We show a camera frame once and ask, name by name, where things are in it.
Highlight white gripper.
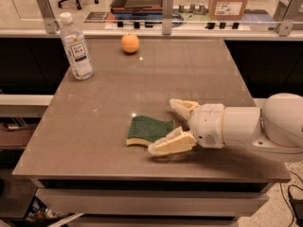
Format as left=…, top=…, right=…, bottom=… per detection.
left=148, top=98, right=225, bottom=156

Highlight green and yellow sponge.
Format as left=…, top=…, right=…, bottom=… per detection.
left=126, top=115, right=174, bottom=147

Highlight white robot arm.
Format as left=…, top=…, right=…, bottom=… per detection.
left=148, top=94, right=303, bottom=162

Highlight orange fruit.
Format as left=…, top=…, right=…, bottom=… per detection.
left=121, top=34, right=139, bottom=53

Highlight cardboard box with label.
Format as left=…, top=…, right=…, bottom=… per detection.
left=208, top=0, right=248, bottom=20

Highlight clear plastic water bottle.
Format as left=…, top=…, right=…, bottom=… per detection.
left=60, top=12, right=93, bottom=79

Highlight black power adapter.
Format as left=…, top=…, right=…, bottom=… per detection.
left=290, top=199, right=303, bottom=225

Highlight black floor cable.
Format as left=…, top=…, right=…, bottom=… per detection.
left=279, top=170, right=303, bottom=227

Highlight grey metal post centre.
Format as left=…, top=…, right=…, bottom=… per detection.
left=162, top=0, right=173, bottom=35

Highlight grey metal post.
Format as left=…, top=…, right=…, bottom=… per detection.
left=162, top=0, right=173, bottom=35
left=36, top=0, right=59, bottom=34
left=274, top=0, right=303, bottom=37

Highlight grey metal post right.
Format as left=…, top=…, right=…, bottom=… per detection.
left=274, top=0, right=303, bottom=37

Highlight grey metal post left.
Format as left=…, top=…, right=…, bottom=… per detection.
left=36, top=0, right=59, bottom=34

